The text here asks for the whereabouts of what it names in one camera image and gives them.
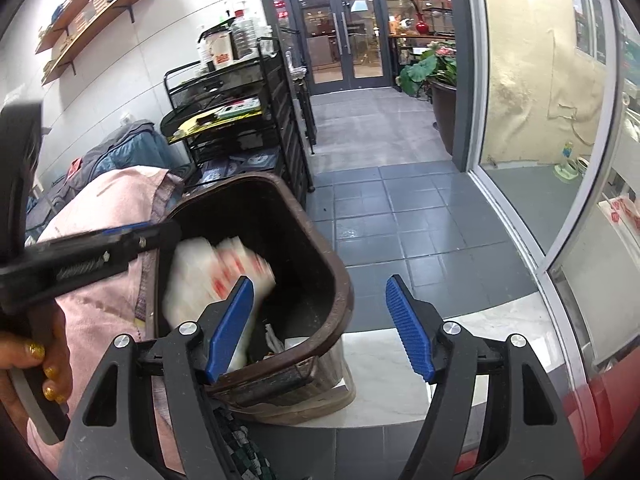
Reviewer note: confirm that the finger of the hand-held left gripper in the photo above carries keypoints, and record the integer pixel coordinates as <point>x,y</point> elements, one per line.
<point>125,247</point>

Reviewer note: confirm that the yellow flat sheet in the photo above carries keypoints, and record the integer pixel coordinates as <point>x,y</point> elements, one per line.
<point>192,127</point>

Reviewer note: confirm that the red vase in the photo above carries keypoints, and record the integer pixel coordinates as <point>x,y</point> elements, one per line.
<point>423,26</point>

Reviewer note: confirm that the glass double door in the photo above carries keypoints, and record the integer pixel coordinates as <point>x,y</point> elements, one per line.
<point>339,35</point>

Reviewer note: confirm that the blue grey padded jacket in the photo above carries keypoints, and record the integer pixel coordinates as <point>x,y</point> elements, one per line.
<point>130,145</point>

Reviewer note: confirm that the white red-printed paper packet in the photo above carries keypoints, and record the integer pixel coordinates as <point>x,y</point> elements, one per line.
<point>200,270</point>

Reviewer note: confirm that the green checkered cloth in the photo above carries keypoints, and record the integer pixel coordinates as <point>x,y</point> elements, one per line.
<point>245,445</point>

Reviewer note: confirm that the clear plastic jug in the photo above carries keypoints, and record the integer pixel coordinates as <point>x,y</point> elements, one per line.
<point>246,35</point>

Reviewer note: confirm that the person's left hand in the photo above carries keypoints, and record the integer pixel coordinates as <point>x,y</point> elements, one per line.
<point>50,360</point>

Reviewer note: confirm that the red glossy panel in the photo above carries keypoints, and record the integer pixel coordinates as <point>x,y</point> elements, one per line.
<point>600,410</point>

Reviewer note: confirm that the black printed box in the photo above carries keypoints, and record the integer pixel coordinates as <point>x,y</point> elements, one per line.
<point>215,174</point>
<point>261,161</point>

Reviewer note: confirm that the white red-printed plastic bag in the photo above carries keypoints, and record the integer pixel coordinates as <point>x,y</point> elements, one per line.
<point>620,212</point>

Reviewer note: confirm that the green red flat box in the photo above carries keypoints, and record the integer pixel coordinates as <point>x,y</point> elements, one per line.
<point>239,108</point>

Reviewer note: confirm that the white bucket with red print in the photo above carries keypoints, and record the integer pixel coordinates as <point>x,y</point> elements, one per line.
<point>221,52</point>

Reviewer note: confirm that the white-framed glass sliding door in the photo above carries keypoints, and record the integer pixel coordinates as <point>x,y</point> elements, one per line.
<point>530,85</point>

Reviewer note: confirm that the brown plastic trash bin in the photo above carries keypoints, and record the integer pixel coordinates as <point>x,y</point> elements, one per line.
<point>300,240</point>

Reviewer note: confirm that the green pet bowl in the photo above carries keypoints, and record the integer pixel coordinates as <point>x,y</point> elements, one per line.
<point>570,170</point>

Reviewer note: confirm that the crumpled white paper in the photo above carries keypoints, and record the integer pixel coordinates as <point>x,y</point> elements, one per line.
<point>276,341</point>

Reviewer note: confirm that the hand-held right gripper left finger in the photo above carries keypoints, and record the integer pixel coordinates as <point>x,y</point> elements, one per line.
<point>230,330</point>

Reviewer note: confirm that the black mesh rack cart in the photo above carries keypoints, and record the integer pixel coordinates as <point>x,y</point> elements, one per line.
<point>280,110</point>

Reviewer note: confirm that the pink cloth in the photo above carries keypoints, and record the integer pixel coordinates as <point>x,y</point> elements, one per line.
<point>100,200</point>

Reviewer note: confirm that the small yellow-capped bottle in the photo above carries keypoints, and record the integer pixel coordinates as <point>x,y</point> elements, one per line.
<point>568,150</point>

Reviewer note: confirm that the potted green plant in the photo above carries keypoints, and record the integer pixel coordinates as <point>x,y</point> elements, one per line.
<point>440,85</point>

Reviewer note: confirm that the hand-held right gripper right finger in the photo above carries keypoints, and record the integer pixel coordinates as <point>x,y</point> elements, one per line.
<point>410,330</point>

